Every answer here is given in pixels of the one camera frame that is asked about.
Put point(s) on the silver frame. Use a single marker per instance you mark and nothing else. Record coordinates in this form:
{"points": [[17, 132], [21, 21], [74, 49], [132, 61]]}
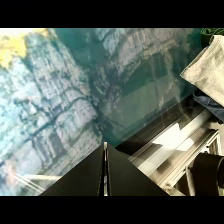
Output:
{"points": [[173, 146]]}

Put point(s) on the light grey garment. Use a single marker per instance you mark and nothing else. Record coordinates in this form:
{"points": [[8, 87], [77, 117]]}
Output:
{"points": [[208, 71]]}

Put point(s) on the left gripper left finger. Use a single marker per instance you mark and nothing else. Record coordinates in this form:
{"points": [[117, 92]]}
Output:
{"points": [[85, 178]]}

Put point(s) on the green garment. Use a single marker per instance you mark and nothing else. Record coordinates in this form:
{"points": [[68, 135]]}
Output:
{"points": [[210, 33]]}

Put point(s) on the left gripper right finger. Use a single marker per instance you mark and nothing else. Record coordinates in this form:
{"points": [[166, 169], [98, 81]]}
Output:
{"points": [[128, 178]]}

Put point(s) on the blue garment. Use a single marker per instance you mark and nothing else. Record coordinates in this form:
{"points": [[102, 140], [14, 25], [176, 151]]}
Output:
{"points": [[211, 105]]}

